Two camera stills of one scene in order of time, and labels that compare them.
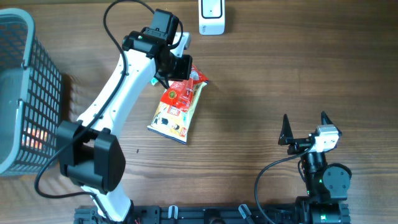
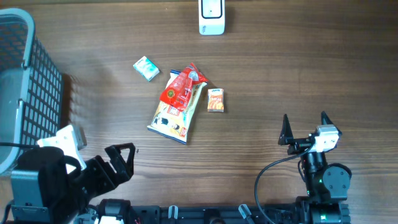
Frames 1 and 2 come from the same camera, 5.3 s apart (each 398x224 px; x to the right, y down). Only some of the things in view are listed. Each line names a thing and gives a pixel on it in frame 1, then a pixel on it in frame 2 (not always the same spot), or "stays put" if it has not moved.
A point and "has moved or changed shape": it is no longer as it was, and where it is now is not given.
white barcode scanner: x=211 y=17 stays put
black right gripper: x=286 y=137 stays put
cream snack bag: x=173 y=122 stays put
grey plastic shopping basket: x=31 y=96 stays put
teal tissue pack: x=153 y=81 has moved or changed shape
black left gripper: x=183 y=72 -> x=125 y=169
